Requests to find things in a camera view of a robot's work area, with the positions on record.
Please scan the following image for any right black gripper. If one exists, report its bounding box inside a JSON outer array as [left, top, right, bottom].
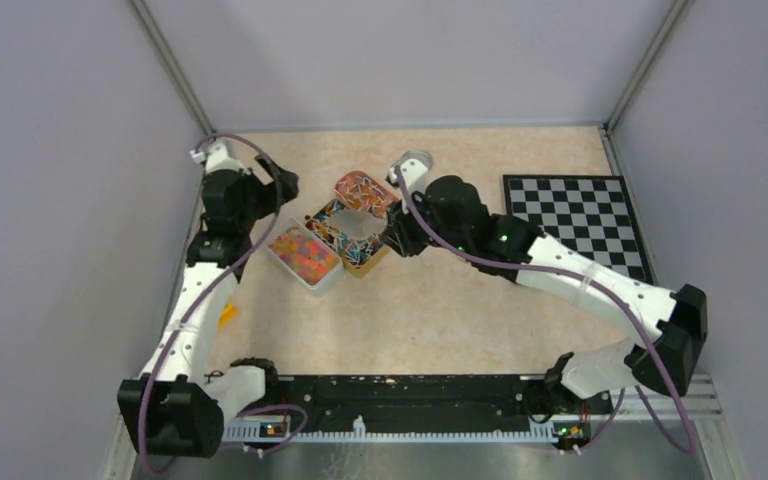
[[380, 188, 468, 258]]

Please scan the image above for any clear plastic scoop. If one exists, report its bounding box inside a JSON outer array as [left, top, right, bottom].
[[346, 210, 387, 240]]

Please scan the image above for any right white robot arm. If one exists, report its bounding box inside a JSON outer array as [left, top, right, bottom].
[[384, 168, 708, 412]]

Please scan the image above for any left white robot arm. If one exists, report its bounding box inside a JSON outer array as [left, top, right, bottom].
[[117, 164, 299, 459]]

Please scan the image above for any silver round lid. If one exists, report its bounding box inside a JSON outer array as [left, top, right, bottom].
[[401, 149, 433, 169]]

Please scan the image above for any pink candy tin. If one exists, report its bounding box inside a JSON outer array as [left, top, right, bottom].
[[334, 170, 397, 218]]

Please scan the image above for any white star candy tin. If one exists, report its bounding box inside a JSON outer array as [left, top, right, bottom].
[[266, 218, 344, 298]]

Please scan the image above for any gold lollipop tin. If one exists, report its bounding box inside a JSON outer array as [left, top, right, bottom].
[[304, 199, 390, 278]]

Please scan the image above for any yellow plastic cube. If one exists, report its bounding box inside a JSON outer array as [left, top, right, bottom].
[[218, 303, 237, 328]]

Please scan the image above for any black white chessboard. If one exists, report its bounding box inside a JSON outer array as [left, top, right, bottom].
[[501, 174, 655, 284]]

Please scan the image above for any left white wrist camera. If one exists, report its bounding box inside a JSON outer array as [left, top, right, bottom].
[[189, 141, 244, 175]]

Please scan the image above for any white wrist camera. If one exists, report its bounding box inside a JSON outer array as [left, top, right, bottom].
[[385, 159, 433, 194], [189, 141, 244, 175]]

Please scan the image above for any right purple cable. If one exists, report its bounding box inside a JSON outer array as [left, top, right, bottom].
[[393, 165, 700, 455]]

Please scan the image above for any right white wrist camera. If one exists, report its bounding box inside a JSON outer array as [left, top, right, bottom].
[[385, 159, 433, 194]]

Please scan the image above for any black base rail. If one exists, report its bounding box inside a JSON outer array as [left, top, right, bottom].
[[218, 374, 614, 435]]

